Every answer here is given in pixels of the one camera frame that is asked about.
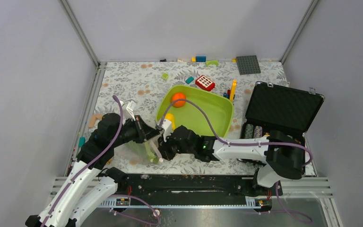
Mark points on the orange toy fruit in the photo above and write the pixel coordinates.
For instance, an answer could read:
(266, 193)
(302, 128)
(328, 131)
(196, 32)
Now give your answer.
(178, 100)

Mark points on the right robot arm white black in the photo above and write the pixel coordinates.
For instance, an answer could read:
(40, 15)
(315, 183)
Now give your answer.
(256, 150)

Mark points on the green arch brick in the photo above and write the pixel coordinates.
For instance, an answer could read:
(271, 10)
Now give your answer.
(212, 62)

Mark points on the grey brick baseplate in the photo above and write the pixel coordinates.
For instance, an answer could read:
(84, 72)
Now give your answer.
(248, 65)

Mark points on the clear zip top bag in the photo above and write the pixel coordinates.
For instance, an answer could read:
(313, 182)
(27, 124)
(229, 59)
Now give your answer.
(140, 150)

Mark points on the teal brick at edge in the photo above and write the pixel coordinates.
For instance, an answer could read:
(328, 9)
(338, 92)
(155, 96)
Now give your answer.
(81, 141)

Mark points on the tan curved wooden piece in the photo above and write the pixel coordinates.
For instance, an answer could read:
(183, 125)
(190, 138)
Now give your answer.
(94, 118)

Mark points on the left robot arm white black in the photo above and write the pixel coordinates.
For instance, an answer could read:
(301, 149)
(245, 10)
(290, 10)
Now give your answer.
(71, 205)

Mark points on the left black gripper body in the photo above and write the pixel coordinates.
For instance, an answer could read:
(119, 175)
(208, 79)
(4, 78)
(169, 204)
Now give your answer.
(134, 130)

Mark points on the small green brick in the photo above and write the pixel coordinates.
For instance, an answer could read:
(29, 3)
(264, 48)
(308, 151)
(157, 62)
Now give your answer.
(165, 76)

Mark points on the red white window brick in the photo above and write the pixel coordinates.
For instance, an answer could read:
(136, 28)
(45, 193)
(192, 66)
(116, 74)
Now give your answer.
(205, 83)

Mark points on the floral table mat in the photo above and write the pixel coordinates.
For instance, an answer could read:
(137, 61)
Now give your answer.
(142, 82)

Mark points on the white green toy leek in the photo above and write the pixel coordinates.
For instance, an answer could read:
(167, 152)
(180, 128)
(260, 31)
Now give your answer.
(150, 153)

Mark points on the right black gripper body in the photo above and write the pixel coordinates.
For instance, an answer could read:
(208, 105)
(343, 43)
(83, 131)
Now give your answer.
(171, 147)

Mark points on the teal small brick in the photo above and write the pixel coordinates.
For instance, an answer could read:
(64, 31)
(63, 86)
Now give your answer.
(189, 80)

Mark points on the green plastic tray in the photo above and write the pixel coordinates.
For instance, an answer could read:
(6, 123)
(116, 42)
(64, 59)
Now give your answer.
(218, 109)

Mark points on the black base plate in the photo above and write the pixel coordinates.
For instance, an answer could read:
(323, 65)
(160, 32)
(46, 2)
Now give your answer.
(196, 191)

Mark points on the black poker chip case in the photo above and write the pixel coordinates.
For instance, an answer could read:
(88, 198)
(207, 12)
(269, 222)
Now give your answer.
(285, 114)

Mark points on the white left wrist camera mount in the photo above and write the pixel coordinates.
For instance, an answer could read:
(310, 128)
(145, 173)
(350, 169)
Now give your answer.
(127, 109)

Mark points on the yellow blue brick tower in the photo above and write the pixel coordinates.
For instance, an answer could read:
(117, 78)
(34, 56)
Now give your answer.
(231, 92)

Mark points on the blue yellow brick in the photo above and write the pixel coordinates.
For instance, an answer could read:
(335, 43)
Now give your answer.
(199, 59)

